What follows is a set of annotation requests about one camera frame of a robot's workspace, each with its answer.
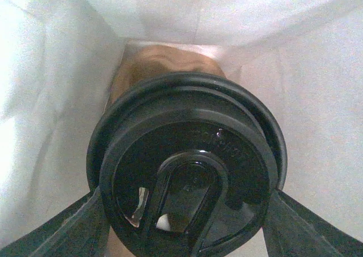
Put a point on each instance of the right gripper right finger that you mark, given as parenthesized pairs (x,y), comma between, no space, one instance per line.
(290,229)

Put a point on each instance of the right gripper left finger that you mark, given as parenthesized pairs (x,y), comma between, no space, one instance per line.
(79,230)

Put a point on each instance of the black coffee lid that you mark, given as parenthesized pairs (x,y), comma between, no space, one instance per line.
(185,164)

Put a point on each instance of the brown pulp cup carrier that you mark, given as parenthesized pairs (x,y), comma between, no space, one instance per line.
(156,60)

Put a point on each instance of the light blue paper bag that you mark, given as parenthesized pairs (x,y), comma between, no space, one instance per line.
(301,58)

